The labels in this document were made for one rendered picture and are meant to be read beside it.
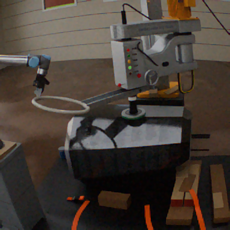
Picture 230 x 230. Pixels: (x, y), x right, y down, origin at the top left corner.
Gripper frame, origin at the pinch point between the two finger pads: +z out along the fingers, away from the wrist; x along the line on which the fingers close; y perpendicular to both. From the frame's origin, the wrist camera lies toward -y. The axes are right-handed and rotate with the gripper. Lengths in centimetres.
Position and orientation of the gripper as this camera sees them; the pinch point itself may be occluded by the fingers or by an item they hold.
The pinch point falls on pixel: (38, 96)
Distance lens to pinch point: 267.8
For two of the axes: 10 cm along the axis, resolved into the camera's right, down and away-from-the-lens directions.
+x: 8.3, 3.1, -4.7
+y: -5.0, 0.5, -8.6
